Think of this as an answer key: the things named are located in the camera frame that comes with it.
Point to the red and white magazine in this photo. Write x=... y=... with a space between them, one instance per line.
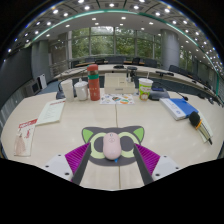
x=25 y=136

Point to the green and white drink cup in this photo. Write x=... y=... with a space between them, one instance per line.
x=145 y=90

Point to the white lidded mug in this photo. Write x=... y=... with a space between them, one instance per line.
x=81 y=91

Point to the red thermos bottle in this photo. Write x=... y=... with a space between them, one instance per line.
x=93 y=83

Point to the dark office chairs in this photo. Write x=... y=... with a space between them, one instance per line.
x=150 y=62

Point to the white printed paper booklet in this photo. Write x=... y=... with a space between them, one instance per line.
x=50 y=111

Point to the pink computer mouse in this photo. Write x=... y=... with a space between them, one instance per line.
x=111 y=146

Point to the black conference desk unit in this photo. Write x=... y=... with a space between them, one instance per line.
x=159 y=95

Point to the grey cat-face mouse pad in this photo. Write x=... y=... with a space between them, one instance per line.
x=96 y=131

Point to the white floor appliance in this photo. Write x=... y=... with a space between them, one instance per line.
x=42 y=81

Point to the colourful sticker sheet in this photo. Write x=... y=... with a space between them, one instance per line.
x=116 y=99

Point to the beige cardboard box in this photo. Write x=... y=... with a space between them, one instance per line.
x=118 y=85

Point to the black gooseneck microphone base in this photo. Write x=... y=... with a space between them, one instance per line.
x=60 y=95

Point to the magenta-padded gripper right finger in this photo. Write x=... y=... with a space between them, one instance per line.
x=147 y=159

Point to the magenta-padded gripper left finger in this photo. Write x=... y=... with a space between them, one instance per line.
x=76 y=158

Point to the ceiling lights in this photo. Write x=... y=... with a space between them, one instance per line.
x=111 y=5

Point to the blue and white book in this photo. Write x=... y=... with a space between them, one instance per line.
x=180 y=108

